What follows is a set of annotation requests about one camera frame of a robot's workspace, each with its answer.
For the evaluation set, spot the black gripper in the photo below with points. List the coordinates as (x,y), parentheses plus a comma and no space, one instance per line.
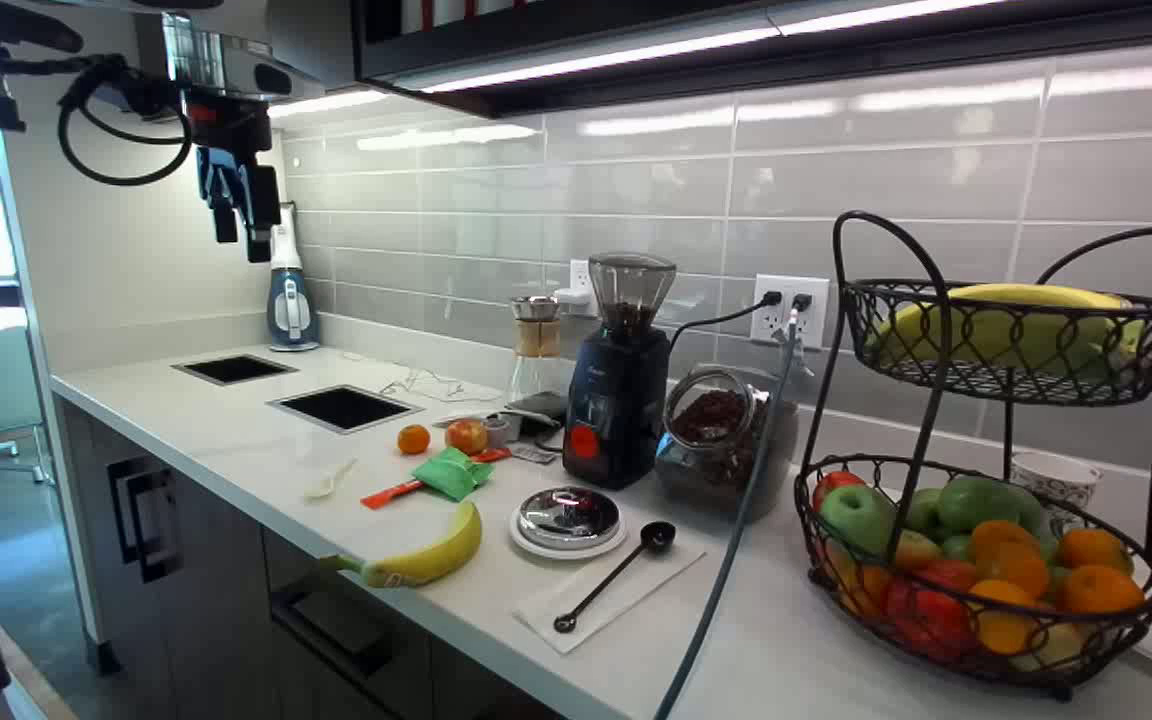
(231,121)

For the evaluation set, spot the dark red apple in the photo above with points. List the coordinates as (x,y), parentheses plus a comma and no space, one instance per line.
(843,476)

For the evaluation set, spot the small green apple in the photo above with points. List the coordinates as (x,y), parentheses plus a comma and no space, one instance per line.
(926,511)

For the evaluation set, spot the yellow-red apple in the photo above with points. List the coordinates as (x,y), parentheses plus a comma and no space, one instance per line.
(919,548)

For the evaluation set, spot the large green apple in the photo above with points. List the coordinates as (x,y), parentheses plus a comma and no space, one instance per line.
(988,503)

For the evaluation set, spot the pale yellow apple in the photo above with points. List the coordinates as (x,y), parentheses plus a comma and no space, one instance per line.
(1057,646)

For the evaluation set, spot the clear plastic wrap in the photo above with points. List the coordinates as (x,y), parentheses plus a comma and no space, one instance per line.
(436,385)

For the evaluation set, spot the white plastic utensil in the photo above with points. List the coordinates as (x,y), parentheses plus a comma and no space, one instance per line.
(328,480)

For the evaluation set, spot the small orange tangerine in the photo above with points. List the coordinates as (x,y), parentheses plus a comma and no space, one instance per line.
(412,441)

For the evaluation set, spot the spice jars with lids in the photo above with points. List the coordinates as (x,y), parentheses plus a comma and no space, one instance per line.
(536,326)

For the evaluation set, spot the red-orange round fruit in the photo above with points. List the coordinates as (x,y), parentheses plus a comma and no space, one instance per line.
(464,438)

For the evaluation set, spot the orange strip wrapper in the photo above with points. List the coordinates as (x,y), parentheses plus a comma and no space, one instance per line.
(390,492)

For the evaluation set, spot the green packet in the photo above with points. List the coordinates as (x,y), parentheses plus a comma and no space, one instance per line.
(450,474)

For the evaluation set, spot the white bottle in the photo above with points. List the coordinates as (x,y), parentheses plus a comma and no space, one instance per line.
(578,291)

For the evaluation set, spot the black foil packet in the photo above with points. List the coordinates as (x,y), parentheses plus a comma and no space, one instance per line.
(533,424)

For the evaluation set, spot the dark lower cabinet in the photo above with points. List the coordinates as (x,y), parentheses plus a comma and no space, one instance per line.
(217,587)

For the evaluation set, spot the dark cabinet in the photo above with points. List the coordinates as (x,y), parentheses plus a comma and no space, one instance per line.
(682,35)
(217,587)

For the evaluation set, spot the yellow banana green stem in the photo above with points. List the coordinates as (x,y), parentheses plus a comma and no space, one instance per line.
(432,558)

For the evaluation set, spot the black coffee grinder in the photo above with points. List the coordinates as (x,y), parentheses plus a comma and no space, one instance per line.
(616,385)

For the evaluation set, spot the dark upper cabinet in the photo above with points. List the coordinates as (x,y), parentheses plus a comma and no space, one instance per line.
(682,35)

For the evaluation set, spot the glass coffee jar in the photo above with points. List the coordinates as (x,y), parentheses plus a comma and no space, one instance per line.
(717,424)

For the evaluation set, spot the black measuring spoon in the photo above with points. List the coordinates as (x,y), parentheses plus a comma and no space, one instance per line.
(616,574)

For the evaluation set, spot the white paper napkin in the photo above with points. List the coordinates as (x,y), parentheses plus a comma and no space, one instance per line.
(631,605)

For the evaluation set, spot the orange fruit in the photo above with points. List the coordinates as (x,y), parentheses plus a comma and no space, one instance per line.
(870,589)
(1002,536)
(1022,570)
(1093,545)
(1002,620)
(1101,589)

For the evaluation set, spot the greenish yellow banana bunch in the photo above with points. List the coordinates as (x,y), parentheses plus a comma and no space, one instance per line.
(1002,343)

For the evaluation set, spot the ripe yellow banana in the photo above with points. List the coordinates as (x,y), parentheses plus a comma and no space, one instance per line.
(1043,294)

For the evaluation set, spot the patterned white bowl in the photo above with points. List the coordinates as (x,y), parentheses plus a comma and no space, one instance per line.
(1053,476)

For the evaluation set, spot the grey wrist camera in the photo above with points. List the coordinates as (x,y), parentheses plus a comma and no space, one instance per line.
(275,78)

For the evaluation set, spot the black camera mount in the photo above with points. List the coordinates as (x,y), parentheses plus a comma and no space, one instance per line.
(9,24)

